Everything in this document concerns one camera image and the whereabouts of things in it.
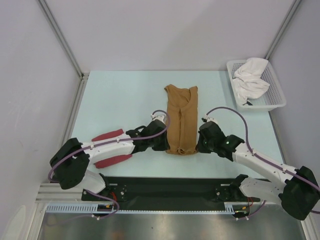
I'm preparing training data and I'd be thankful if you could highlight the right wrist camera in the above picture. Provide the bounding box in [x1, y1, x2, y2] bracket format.
[202, 115, 219, 125]

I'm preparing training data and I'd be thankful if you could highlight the aluminium frame post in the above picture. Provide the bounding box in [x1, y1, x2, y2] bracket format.
[36, 0, 89, 146]
[264, 0, 304, 60]

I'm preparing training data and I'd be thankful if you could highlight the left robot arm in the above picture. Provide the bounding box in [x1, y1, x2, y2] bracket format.
[48, 115, 169, 200]

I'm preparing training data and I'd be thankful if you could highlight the white cable duct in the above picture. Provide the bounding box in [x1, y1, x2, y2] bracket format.
[46, 203, 249, 215]

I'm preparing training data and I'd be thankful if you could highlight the white tank top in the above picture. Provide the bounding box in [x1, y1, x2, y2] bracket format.
[232, 57, 270, 106]

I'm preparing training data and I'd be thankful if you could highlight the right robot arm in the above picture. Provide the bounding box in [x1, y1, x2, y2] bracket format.
[196, 118, 320, 221]

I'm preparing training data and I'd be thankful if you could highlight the red tank top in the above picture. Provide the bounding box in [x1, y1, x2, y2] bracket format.
[91, 128, 133, 169]

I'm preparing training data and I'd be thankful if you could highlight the tan tank top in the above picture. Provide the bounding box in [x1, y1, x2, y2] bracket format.
[164, 84, 198, 156]

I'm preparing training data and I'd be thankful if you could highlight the white plastic basket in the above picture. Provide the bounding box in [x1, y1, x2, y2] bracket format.
[226, 59, 287, 112]

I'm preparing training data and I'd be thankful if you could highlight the left aluminium frame post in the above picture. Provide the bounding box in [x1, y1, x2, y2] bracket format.
[36, 0, 89, 146]

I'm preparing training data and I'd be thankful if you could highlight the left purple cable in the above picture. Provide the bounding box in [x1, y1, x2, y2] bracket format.
[47, 109, 172, 227]

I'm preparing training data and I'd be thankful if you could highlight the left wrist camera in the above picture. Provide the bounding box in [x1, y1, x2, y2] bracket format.
[151, 113, 167, 124]

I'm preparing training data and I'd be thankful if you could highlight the right aluminium frame post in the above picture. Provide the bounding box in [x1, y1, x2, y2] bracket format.
[264, 0, 304, 60]

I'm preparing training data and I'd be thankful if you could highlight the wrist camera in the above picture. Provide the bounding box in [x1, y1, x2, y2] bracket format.
[151, 113, 167, 124]
[202, 115, 219, 125]

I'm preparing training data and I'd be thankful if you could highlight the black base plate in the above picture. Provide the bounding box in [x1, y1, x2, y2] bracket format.
[81, 174, 261, 212]

